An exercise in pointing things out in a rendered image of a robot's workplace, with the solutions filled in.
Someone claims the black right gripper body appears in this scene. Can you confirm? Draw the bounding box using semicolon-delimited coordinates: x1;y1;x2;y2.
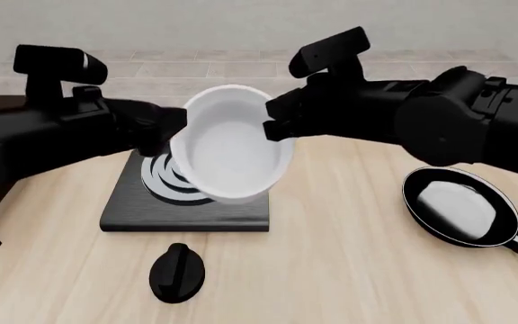
300;71;369;138

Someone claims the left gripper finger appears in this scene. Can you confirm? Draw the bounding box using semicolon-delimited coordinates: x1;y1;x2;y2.
136;129;177;158
152;104;190;132

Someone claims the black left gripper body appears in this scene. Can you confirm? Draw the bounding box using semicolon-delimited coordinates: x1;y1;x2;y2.
98;97;162;156

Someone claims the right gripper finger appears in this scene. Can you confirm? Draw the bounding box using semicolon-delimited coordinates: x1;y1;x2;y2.
264;88;315;120
262;115;308;143

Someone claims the white bowl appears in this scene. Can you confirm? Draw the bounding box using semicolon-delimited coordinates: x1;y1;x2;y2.
168;84;298;205

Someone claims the flat black stove plate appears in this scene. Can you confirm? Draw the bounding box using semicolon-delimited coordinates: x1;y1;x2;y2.
99;147;272;235

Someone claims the black frying pan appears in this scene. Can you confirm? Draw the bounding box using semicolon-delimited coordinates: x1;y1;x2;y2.
401;165;518;259

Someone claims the round black stove knob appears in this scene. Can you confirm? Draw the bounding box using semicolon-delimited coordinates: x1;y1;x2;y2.
148;242;207;302

